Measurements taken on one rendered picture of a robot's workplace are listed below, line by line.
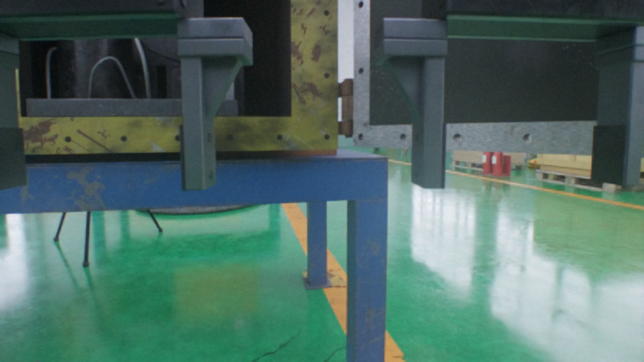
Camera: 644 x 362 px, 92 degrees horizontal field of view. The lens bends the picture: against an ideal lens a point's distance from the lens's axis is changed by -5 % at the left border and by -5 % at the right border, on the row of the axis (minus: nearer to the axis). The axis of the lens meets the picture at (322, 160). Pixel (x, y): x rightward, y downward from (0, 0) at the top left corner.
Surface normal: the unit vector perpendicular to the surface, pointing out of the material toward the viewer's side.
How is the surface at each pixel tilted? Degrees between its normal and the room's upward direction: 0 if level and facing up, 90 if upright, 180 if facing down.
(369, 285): 90
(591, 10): 90
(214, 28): 90
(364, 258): 90
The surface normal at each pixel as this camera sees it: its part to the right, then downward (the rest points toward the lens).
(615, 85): -1.00, 0.00
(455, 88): -0.75, 0.06
